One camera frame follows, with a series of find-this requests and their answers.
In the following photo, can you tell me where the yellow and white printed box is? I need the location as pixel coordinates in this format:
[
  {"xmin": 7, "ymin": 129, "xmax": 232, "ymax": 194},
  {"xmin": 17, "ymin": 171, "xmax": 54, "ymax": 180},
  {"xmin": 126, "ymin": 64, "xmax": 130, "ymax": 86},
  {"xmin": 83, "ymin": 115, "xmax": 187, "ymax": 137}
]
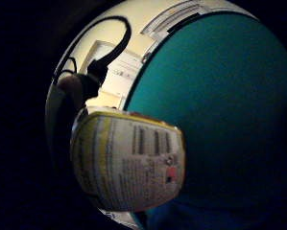
[{"xmin": 69, "ymin": 106, "xmax": 186, "ymax": 213}]

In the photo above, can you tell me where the white door frame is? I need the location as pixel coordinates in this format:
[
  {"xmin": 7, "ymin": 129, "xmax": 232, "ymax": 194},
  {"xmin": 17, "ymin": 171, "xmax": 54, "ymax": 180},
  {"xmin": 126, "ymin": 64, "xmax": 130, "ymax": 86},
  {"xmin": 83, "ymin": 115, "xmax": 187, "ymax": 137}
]
[{"xmin": 79, "ymin": 39, "xmax": 143, "ymax": 110}]

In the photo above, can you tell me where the black cable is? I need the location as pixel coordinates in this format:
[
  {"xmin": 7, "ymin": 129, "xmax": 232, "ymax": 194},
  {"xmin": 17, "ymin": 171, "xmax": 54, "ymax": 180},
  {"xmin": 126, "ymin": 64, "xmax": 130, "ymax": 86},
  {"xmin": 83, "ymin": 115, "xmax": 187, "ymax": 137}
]
[{"xmin": 52, "ymin": 15, "xmax": 132, "ymax": 84}]

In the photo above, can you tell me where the white slatted wall fixture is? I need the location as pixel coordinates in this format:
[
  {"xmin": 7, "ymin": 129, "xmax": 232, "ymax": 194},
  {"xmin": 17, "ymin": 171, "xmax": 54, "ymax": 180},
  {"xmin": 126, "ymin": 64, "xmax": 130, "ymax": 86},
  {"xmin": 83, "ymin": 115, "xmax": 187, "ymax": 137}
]
[{"xmin": 140, "ymin": 0, "xmax": 228, "ymax": 42}]

